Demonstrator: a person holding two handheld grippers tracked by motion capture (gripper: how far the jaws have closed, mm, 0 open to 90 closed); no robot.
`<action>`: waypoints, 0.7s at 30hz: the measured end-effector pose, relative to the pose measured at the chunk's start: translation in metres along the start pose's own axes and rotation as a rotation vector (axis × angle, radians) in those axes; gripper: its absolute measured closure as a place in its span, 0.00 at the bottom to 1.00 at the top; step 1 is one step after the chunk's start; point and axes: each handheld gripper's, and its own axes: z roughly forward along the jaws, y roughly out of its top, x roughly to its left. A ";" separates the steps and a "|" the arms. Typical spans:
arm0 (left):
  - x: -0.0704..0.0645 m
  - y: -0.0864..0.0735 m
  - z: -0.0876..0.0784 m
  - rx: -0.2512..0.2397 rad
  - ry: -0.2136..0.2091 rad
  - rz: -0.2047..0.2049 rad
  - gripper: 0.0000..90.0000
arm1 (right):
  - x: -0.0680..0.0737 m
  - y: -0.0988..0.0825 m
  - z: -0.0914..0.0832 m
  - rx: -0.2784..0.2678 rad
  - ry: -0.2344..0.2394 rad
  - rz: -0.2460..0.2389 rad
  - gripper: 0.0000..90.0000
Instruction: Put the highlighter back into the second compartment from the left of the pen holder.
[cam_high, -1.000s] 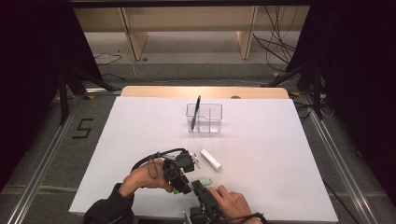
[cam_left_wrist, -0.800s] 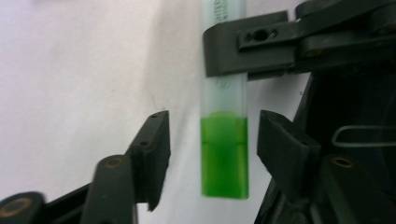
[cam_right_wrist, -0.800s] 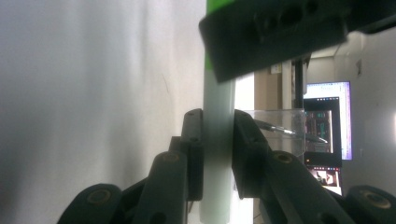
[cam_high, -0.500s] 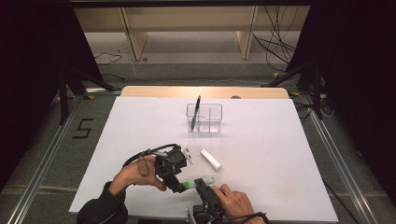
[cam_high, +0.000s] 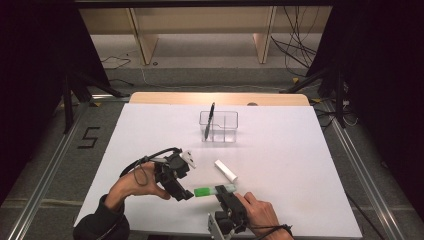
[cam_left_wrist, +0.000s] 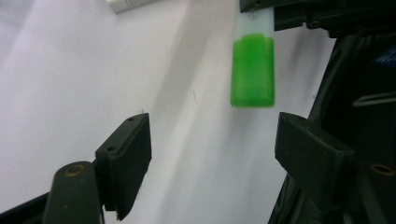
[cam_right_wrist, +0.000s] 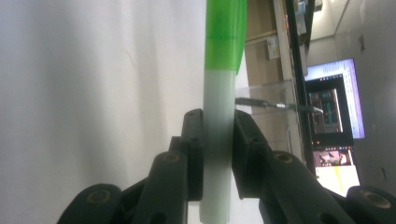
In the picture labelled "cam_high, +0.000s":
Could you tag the light wooden shelf unit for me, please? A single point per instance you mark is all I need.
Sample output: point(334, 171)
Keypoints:
point(206, 20)

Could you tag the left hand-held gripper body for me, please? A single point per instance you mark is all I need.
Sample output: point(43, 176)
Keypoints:
point(173, 168)

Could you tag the white glue stick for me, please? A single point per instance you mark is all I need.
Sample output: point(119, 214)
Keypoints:
point(226, 171)

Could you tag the aluminium floor rail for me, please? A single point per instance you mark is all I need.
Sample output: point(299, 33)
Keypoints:
point(36, 196)
point(363, 173)

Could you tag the black curtain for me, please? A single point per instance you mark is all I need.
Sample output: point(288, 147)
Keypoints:
point(383, 83)
point(33, 66)

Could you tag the green highlighter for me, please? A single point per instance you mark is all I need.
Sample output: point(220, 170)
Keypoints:
point(204, 191)

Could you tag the clear plastic pen organizer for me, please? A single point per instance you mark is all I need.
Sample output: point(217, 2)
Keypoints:
point(226, 131)

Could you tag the person's left hand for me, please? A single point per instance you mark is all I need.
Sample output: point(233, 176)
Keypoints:
point(140, 181)

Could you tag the white table sheet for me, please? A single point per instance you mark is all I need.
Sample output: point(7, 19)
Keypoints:
point(283, 150)

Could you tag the black metal stand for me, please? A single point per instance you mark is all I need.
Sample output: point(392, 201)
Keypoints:
point(68, 106)
point(339, 100)

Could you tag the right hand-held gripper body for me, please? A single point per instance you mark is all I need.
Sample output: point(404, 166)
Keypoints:
point(231, 213)

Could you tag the black pen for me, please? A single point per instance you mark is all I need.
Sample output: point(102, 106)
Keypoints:
point(209, 121)

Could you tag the person's right hand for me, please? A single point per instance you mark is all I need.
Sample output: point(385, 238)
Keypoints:
point(261, 215)

